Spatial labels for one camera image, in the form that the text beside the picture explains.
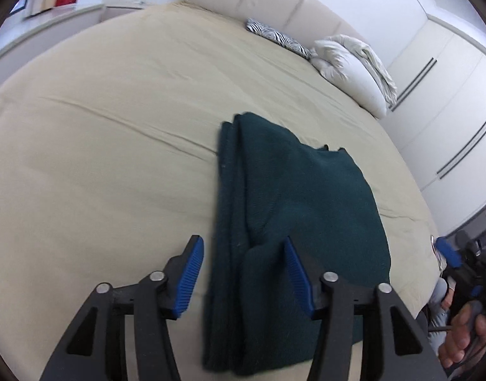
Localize white wardrobe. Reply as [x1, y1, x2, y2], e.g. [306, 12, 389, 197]
[386, 0, 486, 231]

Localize bed with beige sheet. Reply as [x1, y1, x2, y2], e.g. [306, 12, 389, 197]
[0, 0, 440, 381]

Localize person's dark sleeved forearm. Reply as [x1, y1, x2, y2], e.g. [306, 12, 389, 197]
[453, 333, 486, 381]

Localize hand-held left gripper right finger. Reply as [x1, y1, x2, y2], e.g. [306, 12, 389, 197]
[285, 236, 446, 381]

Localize person's grey trousers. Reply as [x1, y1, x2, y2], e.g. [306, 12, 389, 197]
[426, 278, 455, 360]

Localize long black wardrobe handle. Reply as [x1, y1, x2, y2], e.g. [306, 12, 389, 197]
[392, 59, 437, 106]
[437, 113, 486, 178]

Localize white nightstand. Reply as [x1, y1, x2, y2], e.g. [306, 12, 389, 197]
[102, 3, 148, 20]

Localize dark green towel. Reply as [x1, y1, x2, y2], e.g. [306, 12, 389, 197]
[201, 112, 391, 378]

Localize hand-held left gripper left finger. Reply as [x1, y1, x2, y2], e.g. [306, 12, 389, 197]
[40, 234, 205, 381]

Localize zebra print pillow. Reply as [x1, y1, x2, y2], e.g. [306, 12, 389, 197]
[245, 18, 312, 59]

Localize white window ledge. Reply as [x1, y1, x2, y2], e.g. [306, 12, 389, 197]
[0, 3, 106, 66]

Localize white rolled duvet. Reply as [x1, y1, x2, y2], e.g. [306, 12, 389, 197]
[310, 35, 398, 120]

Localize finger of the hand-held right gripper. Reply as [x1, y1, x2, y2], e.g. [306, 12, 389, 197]
[435, 237, 463, 269]

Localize person's right hand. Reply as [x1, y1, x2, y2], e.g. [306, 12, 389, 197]
[439, 301, 486, 370]

